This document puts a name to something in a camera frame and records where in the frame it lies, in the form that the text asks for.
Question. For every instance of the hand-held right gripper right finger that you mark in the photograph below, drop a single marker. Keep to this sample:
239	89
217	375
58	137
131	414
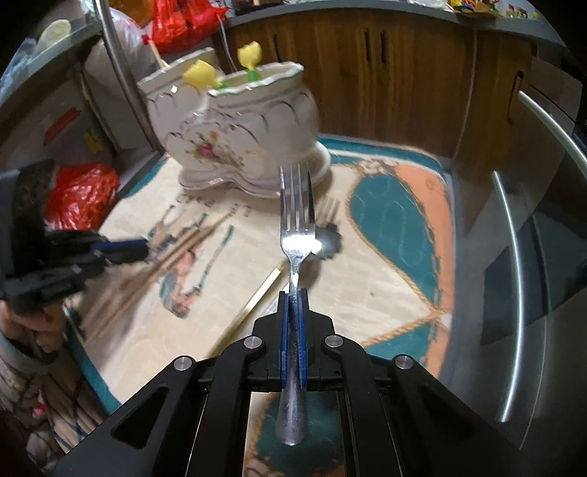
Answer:
301	330

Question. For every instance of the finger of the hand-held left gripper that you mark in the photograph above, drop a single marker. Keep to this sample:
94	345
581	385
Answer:
121	250
78	277

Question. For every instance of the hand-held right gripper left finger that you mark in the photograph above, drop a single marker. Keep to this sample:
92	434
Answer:
285	330

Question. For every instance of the wooden chopstick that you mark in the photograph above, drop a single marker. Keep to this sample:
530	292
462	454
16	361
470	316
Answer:
192	241
151	279
137	282

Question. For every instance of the silver metal fork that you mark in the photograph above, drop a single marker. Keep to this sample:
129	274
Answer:
298	238

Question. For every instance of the floral white ceramic utensil holder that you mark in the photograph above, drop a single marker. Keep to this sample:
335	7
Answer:
238	128

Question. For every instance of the yellow green plastic fork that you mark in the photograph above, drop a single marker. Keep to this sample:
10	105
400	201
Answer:
199	73

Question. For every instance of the green plastic spoon yellow head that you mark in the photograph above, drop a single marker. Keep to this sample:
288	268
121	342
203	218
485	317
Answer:
248	55

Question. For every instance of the person's left hand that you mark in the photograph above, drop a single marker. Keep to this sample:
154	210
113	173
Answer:
32	328

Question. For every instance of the silver metal spoon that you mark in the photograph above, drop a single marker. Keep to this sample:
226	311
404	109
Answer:
329	241

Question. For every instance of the printed quilted blanket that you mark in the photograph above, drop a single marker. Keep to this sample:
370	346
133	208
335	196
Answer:
385	275

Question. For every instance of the person's patterned clothing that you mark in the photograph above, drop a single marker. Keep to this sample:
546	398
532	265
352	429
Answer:
50	413

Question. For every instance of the white ceramic drip tray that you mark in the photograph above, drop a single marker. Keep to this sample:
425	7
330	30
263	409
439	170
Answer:
293	176

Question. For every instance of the metal shelf rack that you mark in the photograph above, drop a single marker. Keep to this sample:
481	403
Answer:
124	69

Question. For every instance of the round white lid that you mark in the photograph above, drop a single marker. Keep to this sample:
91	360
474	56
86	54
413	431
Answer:
54	31

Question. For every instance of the white plastic bag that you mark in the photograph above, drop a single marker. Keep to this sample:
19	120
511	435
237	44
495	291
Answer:
130	41

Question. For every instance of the hanging red plastic bag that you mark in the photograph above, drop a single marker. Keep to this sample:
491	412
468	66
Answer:
183	23

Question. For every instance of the stainless steel oven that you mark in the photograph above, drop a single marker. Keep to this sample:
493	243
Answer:
550	298

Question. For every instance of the wooden base cabinet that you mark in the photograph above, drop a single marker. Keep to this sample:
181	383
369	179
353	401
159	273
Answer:
390	91

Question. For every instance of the gray kitchen countertop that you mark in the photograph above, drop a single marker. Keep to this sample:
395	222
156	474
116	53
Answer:
367	9

